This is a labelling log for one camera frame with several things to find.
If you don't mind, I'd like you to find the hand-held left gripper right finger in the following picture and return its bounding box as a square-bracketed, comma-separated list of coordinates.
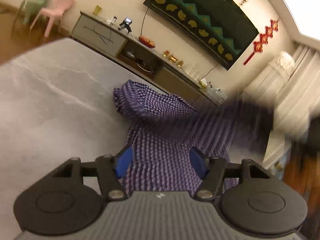
[189, 147, 272, 201]

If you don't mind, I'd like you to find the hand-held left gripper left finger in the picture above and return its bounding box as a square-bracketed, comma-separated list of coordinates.
[51, 146, 134, 202]

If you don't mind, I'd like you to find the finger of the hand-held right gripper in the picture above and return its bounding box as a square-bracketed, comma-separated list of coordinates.
[220, 99, 274, 132]

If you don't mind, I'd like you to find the navy plaid shirt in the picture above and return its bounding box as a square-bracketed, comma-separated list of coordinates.
[113, 79, 274, 198]

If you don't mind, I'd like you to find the white tray with small things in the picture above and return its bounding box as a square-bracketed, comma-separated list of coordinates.
[209, 84, 228, 103]

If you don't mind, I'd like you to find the white curtain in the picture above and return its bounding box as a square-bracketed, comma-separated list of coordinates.
[244, 41, 320, 165]

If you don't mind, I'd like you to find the set of glass cups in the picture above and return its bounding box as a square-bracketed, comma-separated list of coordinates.
[184, 64, 202, 79]

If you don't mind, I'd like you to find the red hanging ornament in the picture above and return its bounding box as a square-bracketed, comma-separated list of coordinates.
[244, 19, 279, 65]

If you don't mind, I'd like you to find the red plate of fruit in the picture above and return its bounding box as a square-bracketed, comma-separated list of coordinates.
[138, 36, 157, 50]

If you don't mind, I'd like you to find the long grey sideboard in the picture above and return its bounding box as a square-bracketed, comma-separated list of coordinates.
[71, 11, 229, 110]

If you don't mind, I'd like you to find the handheld device with screen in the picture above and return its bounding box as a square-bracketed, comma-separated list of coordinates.
[119, 18, 133, 34]

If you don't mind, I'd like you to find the pink plastic chair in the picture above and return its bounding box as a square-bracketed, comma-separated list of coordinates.
[30, 0, 75, 37]

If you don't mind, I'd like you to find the green plastic chair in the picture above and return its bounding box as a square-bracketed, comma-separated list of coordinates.
[14, 0, 52, 28]

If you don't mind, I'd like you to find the television cable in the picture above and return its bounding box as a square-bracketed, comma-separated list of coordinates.
[140, 6, 149, 38]
[202, 62, 219, 79]

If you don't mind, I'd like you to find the wall television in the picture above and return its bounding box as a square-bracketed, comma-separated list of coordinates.
[143, 0, 259, 71]

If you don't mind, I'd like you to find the black power cable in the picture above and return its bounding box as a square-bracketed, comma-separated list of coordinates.
[93, 24, 113, 44]

